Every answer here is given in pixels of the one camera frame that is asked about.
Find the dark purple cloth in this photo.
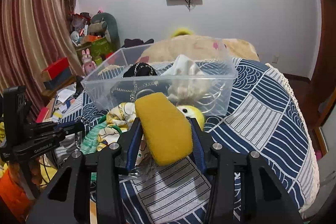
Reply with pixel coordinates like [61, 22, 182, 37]
[122, 39, 154, 48]

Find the striped red curtain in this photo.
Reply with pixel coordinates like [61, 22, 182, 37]
[1, 0, 81, 117]

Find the yellow floral scrunchie cloth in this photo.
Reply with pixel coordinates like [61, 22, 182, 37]
[96, 101, 148, 169]

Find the red and blue box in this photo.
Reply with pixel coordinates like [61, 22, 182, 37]
[41, 57, 72, 90]

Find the black chain-trimmed pouch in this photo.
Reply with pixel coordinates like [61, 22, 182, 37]
[110, 63, 170, 103]

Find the pink rabbit figurine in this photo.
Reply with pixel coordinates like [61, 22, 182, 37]
[81, 48, 97, 76]

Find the yellow green sponge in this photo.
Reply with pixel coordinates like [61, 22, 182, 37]
[135, 93, 193, 166]

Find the yellow monkey plush toy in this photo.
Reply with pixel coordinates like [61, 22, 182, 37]
[177, 105, 205, 130]

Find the wooden door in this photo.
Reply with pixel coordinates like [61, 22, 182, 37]
[302, 0, 335, 127]

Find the green storage box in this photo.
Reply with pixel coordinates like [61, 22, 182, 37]
[75, 37, 116, 65]

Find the beige patchwork plush blanket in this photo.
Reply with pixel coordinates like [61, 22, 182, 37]
[137, 35, 260, 63]

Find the blue patterned table cloth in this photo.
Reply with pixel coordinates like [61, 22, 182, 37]
[53, 57, 321, 224]

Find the clear plastic storage box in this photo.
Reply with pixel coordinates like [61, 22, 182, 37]
[81, 35, 238, 115]

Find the white cloth pouch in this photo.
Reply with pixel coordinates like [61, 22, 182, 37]
[161, 54, 211, 103]

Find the grey green plush toy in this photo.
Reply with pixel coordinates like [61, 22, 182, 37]
[88, 12, 120, 51]

